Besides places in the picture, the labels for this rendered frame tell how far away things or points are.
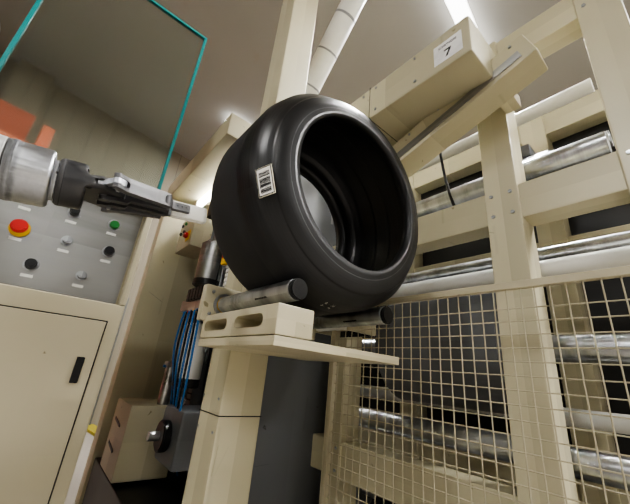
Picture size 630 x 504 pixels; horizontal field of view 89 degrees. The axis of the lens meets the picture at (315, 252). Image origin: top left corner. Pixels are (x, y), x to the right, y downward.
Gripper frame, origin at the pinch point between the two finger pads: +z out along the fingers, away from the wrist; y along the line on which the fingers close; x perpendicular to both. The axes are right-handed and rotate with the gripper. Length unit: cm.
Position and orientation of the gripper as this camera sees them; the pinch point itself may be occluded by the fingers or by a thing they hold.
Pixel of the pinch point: (187, 212)
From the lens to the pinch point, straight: 67.6
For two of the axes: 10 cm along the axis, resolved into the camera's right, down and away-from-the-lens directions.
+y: -6.4, 2.2, 7.3
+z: 7.7, 1.7, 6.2
